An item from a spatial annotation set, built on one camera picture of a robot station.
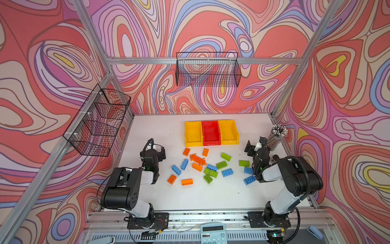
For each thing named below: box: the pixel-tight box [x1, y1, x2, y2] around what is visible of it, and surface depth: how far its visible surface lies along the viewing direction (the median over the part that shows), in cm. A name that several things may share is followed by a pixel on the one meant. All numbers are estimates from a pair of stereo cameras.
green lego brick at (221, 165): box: [215, 160, 228, 170], surface depth 93 cm
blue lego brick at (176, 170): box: [171, 164, 182, 176], surface depth 92 cm
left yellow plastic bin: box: [184, 120, 204, 147], surface depth 107 cm
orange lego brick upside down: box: [182, 147, 191, 157], surface depth 100 cm
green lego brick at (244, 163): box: [238, 160, 251, 167], surface depth 93 cm
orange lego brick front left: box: [167, 174, 178, 186], surface depth 88 cm
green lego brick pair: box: [203, 167, 219, 179], surface depth 90 cm
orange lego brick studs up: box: [202, 148, 210, 158], surface depth 99 cm
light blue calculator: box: [200, 222, 228, 244], surface depth 69 cm
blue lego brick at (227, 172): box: [221, 168, 235, 178], surface depth 90 cm
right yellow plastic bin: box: [217, 119, 240, 145], surface depth 107 cm
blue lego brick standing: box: [180, 158, 189, 171], surface depth 93 cm
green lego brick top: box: [220, 152, 233, 162], surface depth 96 cm
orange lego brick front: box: [181, 178, 194, 187], surface depth 86 cm
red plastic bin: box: [201, 120, 221, 146], surface depth 101 cm
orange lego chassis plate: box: [189, 153, 208, 167], surface depth 95 cm
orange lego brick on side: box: [191, 162, 203, 172], surface depth 92 cm
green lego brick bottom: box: [203, 174, 213, 185], surface depth 88 cm
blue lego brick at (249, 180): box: [243, 175, 257, 186], surface depth 87 cm
